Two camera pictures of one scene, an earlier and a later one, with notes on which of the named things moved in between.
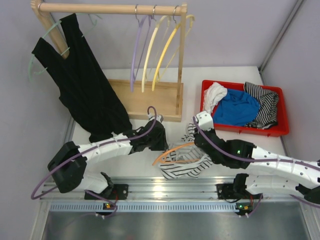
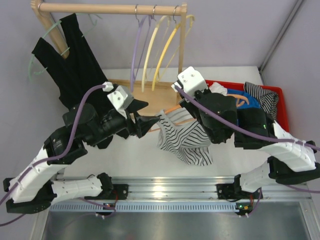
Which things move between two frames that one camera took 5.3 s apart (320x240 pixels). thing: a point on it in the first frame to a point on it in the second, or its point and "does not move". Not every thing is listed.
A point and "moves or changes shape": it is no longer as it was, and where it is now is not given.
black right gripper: (212, 130) to (188, 103)
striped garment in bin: (267, 116) does not move
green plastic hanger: (94, 16) does not move
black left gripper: (160, 135) to (132, 122)
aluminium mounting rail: (157, 189) does not move
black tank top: (92, 102) does not move
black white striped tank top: (185, 160) moves or changes shape
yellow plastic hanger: (161, 59) does not move
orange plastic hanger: (176, 146) to (239, 97)
